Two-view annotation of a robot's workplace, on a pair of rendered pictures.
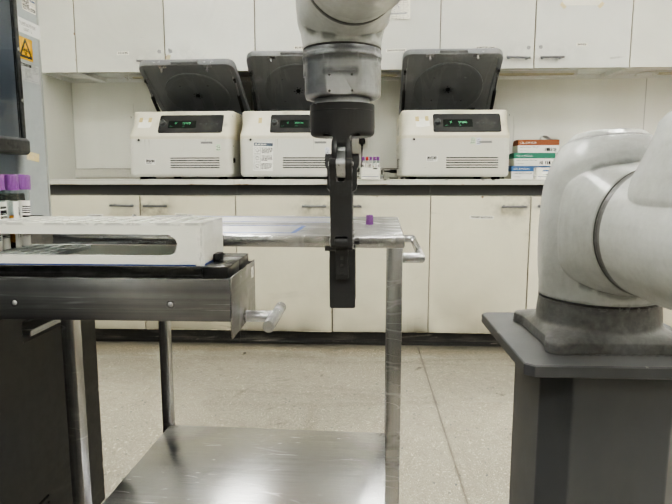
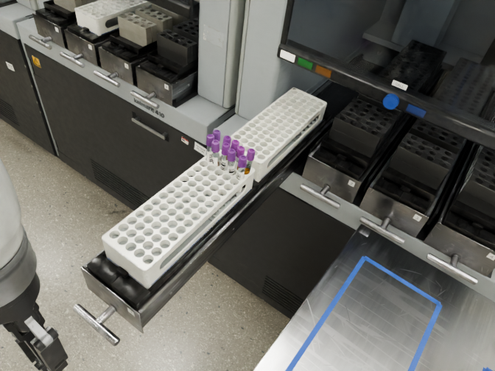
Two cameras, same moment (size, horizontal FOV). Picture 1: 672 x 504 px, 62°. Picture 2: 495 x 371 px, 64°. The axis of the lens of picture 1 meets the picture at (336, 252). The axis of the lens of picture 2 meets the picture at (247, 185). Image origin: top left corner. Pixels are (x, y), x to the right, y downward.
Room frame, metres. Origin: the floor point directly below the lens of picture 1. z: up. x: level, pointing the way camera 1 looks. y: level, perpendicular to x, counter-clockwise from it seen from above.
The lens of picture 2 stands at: (0.98, -0.07, 1.39)
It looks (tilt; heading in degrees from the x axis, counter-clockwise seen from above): 45 degrees down; 116
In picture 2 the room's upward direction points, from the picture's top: 9 degrees clockwise
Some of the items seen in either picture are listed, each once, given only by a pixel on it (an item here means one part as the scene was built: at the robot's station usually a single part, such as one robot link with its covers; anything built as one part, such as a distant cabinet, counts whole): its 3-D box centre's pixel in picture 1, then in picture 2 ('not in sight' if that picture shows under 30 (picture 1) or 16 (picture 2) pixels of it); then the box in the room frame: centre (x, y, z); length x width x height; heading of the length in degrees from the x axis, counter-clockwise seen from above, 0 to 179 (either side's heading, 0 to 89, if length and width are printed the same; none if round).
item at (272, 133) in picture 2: not in sight; (277, 132); (0.70, 0.61, 0.83); 0.30 x 0.10 x 0.06; 87
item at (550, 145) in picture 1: (536, 144); not in sight; (3.37, -1.18, 1.10); 0.24 x 0.13 x 0.10; 86
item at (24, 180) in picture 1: (24, 217); (239, 178); (0.73, 0.40, 0.86); 0.02 x 0.02 x 0.11
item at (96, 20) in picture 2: not in sight; (124, 10); (0.00, 0.84, 0.83); 0.30 x 0.10 x 0.06; 87
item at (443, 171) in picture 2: not in sight; (418, 165); (1.01, 0.69, 0.85); 0.12 x 0.02 x 0.06; 177
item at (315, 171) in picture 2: not in sight; (381, 116); (0.87, 0.93, 0.78); 0.73 x 0.14 x 0.09; 87
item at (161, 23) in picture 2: not in sight; (151, 24); (0.15, 0.80, 0.85); 0.12 x 0.02 x 0.06; 177
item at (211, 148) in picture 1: (196, 122); not in sight; (3.31, 0.80, 1.22); 0.62 x 0.56 x 0.64; 175
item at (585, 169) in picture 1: (607, 214); not in sight; (0.74, -0.36, 0.87); 0.18 x 0.16 x 0.22; 8
